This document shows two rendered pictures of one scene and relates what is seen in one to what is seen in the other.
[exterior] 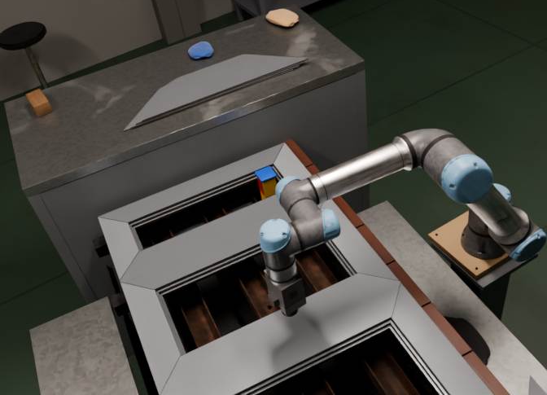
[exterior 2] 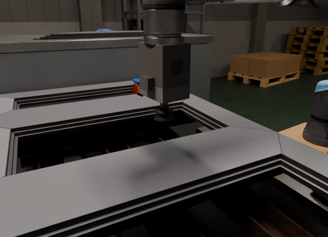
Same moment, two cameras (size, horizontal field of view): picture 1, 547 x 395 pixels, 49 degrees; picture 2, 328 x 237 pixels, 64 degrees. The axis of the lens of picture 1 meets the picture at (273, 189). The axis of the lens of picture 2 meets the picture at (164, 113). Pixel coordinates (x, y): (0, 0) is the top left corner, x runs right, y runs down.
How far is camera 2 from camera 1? 122 cm
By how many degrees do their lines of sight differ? 24
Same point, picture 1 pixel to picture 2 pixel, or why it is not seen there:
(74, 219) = not seen: outside the picture
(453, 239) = (296, 137)
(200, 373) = (22, 194)
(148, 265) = (15, 116)
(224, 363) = (62, 185)
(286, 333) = (154, 161)
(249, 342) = (105, 167)
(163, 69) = not seen: hidden behind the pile
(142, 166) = (41, 63)
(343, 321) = (224, 154)
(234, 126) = (121, 53)
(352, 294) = (228, 137)
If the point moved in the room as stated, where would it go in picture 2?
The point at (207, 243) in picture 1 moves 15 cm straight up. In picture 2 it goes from (81, 108) to (76, 64)
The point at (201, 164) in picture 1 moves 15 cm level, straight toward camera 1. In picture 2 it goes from (91, 78) to (92, 86)
